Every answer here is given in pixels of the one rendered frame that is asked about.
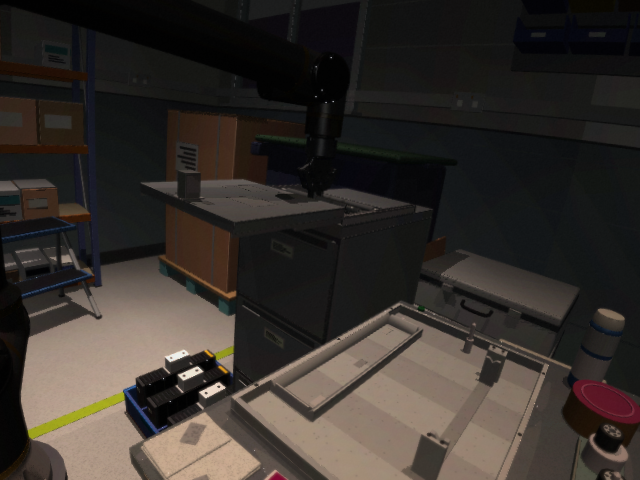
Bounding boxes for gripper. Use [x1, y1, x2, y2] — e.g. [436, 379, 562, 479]
[298, 155, 338, 198]

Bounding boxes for grey drawer knob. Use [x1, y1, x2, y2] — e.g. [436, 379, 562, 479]
[177, 168, 203, 199]

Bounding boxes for grey labelled cabinet drawer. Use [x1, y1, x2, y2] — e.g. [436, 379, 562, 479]
[233, 297, 326, 389]
[237, 227, 342, 347]

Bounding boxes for grey filing cabinet body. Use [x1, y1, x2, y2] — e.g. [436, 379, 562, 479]
[233, 187, 435, 397]

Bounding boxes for grey kit tray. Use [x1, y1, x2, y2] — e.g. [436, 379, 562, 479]
[229, 299, 552, 480]

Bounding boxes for blue and orange shelf rack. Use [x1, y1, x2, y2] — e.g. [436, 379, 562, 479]
[0, 22, 103, 291]

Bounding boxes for blue tote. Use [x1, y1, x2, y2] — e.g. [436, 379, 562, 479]
[123, 349, 235, 439]

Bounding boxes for green-grey roller rack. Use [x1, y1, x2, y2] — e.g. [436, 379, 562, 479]
[573, 434, 640, 480]

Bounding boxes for large brown cardboard crate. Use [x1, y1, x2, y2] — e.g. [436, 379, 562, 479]
[164, 108, 307, 297]

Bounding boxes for white label sheet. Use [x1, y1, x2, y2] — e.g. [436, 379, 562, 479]
[175, 140, 200, 176]

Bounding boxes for small brown cardboard box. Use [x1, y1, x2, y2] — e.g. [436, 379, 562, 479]
[423, 236, 449, 262]

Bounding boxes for teal wooden pallet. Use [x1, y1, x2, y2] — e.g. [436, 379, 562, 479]
[158, 253, 239, 317]

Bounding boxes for grey carry case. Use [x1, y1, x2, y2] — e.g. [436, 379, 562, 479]
[418, 249, 581, 357]

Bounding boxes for blue storage bin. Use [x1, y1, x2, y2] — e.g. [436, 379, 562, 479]
[569, 12, 630, 57]
[516, 12, 572, 57]

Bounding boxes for brown cardboard box white label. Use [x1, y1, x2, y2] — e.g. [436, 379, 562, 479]
[12, 178, 61, 221]

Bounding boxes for blue and grey step stool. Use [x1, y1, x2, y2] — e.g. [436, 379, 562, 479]
[0, 215, 104, 320]

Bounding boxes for beige flat pad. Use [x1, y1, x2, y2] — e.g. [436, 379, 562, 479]
[129, 419, 262, 480]

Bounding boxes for white flask with blue rings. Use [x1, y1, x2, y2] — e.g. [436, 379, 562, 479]
[568, 307, 627, 390]

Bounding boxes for brown tin with red lid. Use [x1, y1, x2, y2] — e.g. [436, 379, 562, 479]
[561, 378, 636, 447]

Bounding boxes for black case handle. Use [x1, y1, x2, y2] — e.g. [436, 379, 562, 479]
[459, 298, 494, 318]

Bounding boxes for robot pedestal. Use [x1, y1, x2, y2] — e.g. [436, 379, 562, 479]
[0, 439, 68, 480]

